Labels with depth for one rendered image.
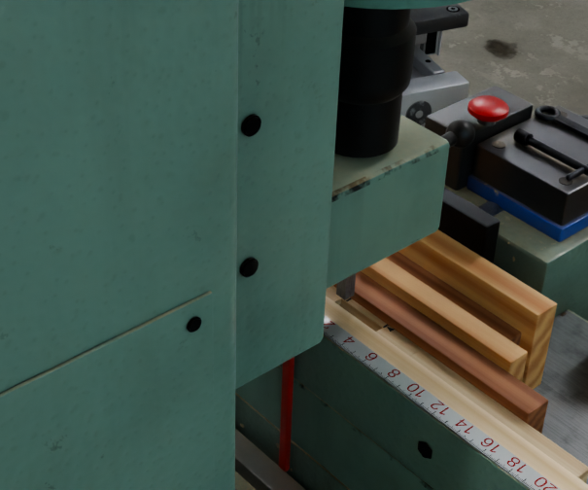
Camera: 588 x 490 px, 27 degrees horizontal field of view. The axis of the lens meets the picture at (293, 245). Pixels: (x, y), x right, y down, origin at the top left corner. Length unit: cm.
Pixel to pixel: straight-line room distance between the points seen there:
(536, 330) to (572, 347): 9
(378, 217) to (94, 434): 27
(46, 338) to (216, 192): 9
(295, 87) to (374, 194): 16
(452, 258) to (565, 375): 11
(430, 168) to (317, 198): 14
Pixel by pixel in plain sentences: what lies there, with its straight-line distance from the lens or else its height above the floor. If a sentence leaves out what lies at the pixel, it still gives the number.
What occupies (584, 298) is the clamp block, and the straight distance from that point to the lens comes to 94.
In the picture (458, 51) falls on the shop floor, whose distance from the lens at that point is 328.
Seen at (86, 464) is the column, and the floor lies 106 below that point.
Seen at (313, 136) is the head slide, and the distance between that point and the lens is 62.
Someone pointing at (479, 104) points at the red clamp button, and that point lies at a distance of 91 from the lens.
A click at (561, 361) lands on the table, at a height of 90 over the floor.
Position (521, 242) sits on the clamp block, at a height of 96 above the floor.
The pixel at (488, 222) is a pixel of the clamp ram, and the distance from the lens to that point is 83.
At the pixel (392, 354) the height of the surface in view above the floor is 95.
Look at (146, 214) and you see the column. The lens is 50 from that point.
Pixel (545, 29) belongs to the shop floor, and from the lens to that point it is 346.
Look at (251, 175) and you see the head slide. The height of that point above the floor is 114.
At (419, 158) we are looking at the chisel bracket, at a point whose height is 107.
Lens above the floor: 146
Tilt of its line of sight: 36 degrees down
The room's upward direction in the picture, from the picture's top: 2 degrees clockwise
